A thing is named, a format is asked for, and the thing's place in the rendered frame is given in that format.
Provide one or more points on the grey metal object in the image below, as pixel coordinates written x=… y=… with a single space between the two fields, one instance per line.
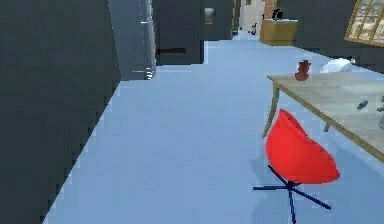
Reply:
x=381 y=115

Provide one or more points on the yellow wooden cabinet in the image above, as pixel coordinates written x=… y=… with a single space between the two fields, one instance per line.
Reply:
x=278 y=32

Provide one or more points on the small framed wall picture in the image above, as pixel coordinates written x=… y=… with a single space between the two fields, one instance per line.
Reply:
x=209 y=15

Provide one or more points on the black appliance on cabinet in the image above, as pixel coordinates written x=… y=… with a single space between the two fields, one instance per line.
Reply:
x=277 y=14

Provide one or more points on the small dark grey object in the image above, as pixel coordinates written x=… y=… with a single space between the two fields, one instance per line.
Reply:
x=362 y=104

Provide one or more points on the wooden framed window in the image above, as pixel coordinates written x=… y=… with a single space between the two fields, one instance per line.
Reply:
x=366 y=20

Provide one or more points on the red shell chair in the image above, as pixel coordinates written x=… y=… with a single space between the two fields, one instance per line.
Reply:
x=296 y=151

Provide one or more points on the pale wooden table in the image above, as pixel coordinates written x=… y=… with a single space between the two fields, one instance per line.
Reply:
x=336 y=96

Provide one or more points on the dark room door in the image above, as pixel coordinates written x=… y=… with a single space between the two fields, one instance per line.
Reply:
x=178 y=31

